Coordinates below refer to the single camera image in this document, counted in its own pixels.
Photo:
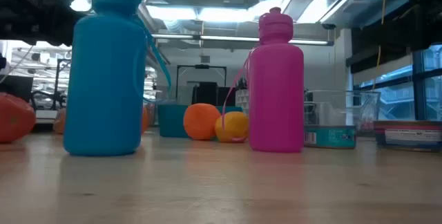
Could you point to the black cabinet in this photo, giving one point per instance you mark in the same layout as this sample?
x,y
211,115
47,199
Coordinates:
x,y
207,94

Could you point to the round orange toy fruit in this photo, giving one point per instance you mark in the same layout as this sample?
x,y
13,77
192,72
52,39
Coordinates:
x,y
200,122
145,120

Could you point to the orange toy sweet potato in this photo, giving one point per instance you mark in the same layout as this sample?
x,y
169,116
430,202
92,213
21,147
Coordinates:
x,y
59,122

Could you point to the yellow-orange toy lemon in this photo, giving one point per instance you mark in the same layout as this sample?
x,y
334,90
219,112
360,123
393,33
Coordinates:
x,y
235,125

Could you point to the blue plastic water bottle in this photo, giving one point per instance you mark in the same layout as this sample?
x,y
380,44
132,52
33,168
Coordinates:
x,y
103,79

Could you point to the black metal frame stand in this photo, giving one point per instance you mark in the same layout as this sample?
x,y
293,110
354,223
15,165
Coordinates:
x,y
202,66

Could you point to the black monitor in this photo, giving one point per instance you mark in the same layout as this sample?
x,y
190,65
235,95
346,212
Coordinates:
x,y
17,87

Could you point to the bright pink water bottle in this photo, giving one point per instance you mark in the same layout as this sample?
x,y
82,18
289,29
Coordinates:
x,y
276,96

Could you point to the teal plastic tray bin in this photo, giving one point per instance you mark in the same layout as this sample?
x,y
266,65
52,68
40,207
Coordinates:
x,y
171,120

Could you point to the red-orange toy bell pepper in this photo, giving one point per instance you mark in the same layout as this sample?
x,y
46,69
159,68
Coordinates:
x,y
14,118

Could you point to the tin can red-blue label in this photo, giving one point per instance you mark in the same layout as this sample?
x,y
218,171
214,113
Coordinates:
x,y
407,135

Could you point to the long fluorescent light tube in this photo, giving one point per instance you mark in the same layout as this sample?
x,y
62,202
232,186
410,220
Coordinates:
x,y
228,38

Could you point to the tin can teal label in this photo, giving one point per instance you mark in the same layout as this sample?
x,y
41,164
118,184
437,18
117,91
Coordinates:
x,y
331,137

